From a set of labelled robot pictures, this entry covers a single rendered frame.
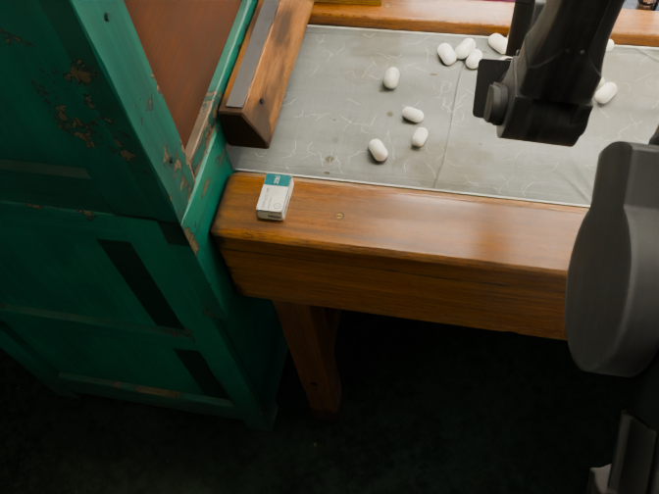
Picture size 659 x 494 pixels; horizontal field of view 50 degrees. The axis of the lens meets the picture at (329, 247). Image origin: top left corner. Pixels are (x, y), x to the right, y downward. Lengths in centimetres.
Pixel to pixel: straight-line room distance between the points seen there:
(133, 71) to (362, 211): 35
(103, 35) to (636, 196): 49
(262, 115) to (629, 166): 69
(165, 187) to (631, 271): 59
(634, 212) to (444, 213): 62
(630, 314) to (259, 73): 74
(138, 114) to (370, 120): 41
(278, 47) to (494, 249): 41
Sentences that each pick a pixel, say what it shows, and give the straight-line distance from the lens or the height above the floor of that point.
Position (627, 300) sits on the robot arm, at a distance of 29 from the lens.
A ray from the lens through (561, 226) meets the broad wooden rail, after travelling 92.
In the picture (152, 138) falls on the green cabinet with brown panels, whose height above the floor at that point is 97.
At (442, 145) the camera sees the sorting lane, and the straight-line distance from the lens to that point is 101.
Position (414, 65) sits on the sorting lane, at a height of 74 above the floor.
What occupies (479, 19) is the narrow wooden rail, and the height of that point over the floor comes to 76.
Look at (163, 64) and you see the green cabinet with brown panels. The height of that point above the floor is 99.
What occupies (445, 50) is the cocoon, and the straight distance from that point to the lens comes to 111.
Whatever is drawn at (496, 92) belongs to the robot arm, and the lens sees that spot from 66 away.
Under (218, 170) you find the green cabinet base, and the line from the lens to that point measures 95.
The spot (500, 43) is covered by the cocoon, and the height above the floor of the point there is 76.
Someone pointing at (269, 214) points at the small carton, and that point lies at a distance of 91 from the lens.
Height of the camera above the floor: 152
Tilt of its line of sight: 58 degrees down
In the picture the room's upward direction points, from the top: 10 degrees counter-clockwise
